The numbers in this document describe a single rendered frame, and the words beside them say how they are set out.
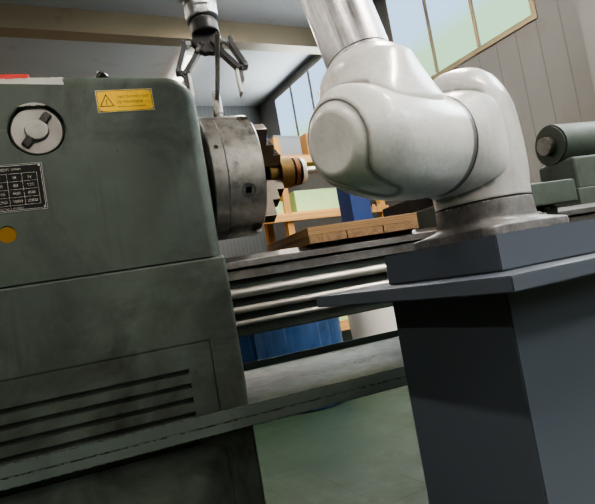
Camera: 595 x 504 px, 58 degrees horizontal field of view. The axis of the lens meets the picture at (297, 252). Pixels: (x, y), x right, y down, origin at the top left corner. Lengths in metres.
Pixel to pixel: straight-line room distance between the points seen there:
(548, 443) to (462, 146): 0.41
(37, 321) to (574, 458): 0.91
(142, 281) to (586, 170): 1.42
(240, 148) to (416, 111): 0.64
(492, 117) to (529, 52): 4.57
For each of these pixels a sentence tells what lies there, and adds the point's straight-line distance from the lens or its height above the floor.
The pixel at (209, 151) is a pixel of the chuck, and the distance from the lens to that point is 1.27.
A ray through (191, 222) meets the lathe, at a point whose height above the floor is 0.94.
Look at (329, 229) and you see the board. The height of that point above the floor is 0.89.
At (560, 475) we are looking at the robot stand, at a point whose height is 0.47.
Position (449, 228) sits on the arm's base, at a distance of 0.88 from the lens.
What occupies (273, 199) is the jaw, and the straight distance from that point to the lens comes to 1.39.
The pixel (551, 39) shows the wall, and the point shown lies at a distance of 5.32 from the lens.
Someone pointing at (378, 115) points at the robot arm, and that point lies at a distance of 0.69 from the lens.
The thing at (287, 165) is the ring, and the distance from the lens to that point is 1.43.
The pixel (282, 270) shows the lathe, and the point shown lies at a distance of 1.26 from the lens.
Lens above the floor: 0.78
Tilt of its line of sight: 3 degrees up
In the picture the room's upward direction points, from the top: 10 degrees counter-clockwise
